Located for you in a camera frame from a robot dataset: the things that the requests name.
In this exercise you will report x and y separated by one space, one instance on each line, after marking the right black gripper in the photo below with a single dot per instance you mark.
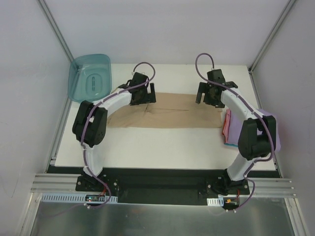
212 94

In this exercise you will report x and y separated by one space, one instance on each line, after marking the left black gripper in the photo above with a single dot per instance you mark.
143 97

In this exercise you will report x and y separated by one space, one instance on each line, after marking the beige t shirt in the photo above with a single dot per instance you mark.
171 110

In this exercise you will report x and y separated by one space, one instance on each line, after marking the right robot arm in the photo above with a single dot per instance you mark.
258 134

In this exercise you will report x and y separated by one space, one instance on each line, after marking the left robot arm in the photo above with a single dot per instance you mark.
91 120

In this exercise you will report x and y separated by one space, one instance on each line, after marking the pink folded t shirt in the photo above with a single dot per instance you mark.
226 126

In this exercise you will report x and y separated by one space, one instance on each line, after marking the purple folded t shirt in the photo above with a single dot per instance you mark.
236 126

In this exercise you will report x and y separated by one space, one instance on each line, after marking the teal folded t shirt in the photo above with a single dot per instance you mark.
231 145

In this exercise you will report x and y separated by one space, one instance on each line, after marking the teal plastic basin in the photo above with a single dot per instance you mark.
89 78

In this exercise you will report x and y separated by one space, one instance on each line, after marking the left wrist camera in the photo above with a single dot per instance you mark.
134 72

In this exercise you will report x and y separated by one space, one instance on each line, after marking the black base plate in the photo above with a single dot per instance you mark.
156 186

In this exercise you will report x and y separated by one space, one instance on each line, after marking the right aluminium frame post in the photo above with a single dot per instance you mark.
272 34

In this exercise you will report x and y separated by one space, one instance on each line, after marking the aluminium frame post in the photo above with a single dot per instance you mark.
55 28
272 34

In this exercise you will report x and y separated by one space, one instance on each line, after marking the left aluminium frame post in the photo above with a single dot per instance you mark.
55 28

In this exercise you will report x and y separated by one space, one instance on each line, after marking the right white cable duct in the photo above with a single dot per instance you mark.
215 202

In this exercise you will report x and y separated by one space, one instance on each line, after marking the white cable duct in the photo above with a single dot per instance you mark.
215 202
77 198

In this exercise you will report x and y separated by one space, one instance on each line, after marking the left white cable duct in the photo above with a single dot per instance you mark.
77 198

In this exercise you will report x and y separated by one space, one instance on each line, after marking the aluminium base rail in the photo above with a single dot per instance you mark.
66 183

